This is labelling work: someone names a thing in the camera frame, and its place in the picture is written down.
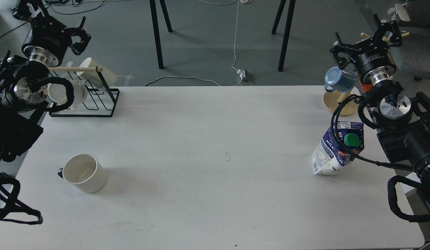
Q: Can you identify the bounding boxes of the white power adapter on floor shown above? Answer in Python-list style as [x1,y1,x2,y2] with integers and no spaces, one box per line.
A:
[236,69,254,84]

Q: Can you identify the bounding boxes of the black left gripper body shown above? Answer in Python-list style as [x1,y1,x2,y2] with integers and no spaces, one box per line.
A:
[12,0,71,67]

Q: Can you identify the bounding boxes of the orange hanging mug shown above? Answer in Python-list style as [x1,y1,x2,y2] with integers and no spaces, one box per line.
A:
[361,83,372,92]

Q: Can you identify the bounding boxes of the white mug on rack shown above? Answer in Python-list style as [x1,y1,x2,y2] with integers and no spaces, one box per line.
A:
[76,57,117,90]

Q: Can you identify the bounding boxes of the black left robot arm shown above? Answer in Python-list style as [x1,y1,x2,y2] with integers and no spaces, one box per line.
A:
[0,0,91,163]

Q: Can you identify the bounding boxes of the black table legs right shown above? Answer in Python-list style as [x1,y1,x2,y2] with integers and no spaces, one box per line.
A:
[271,0,296,72]

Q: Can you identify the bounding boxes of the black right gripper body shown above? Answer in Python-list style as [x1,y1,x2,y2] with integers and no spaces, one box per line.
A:
[350,39,397,83]

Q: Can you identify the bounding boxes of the wooden mug tree stand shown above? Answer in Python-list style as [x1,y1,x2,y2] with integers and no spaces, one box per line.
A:
[322,32,409,117]

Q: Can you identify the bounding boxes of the white mug with lettering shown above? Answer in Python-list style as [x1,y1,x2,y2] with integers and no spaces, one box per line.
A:
[47,80,88,105]

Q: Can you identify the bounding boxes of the blue and white milk carton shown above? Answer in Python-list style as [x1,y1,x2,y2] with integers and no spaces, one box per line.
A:
[312,121,364,175]

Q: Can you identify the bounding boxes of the black table legs left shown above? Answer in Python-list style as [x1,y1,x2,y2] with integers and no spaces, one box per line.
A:
[149,0,173,69]

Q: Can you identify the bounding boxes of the black table legs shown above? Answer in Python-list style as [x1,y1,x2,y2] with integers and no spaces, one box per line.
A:
[271,0,296,72]
[149,0,173,69]

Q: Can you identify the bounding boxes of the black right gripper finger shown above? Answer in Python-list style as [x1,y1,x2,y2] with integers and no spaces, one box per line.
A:
[330,33,357,70]
[372,14,402,47]

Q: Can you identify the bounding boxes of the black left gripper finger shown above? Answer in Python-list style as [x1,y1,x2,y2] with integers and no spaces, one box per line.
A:
[64,16,91,46]
[70,35,87,55]

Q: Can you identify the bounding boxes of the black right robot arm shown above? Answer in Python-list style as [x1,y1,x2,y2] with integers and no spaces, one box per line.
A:
[330,15,430,223]

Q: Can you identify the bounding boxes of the white mug with black handle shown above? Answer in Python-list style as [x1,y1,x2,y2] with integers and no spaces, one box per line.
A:
[57,154,108,194]

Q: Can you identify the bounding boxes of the white floor cable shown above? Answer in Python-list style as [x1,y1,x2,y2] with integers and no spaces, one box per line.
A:
[144,0,253,87]

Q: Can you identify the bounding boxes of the blue hanging mug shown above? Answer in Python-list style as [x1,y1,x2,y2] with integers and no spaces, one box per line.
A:
[324,66,357,93]

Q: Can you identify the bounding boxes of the black wire mug rack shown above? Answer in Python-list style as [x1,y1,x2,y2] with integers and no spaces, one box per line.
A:
[49,67,120,118]

